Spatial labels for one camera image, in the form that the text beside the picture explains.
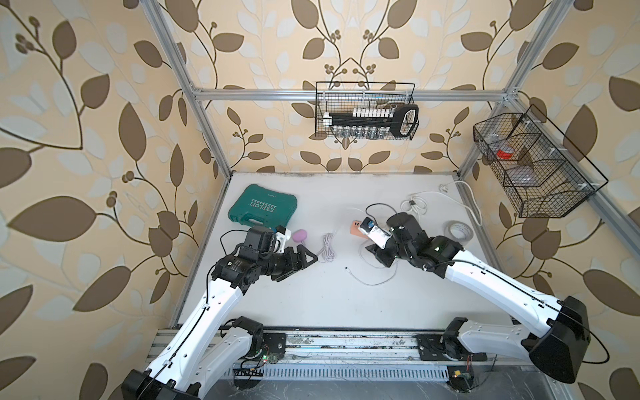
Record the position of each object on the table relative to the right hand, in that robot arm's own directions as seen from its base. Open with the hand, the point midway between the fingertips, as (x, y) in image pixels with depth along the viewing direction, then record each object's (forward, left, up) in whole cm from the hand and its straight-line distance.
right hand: (372, 241), depth 78 cm
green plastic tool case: (+25, +44, -11) cm, 51 cm away
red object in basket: (+21, -45, +15) cm, 52 cm away
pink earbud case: (+13, +26, -16) cm, 33 cm away
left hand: (-7, +21, +2) cm, 22 cm away
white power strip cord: (+26, -24, -14) cm, 38 cm away
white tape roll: (+12, -39, -16) cm, 44 cm away
